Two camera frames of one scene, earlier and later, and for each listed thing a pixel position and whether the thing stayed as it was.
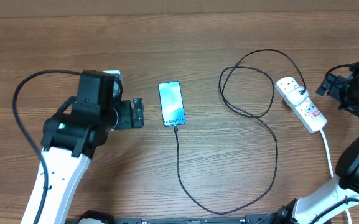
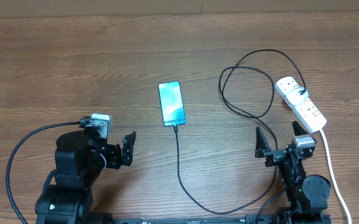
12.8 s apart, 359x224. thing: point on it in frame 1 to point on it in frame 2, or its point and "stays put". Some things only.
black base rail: [258, 219] stays put
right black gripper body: [350, 94] to [274, 158]
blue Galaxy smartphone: [172, 104] stays put
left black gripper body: [124, 117] to [111, 154]
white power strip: [305, 111] stays put
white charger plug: [297, 95] stays put
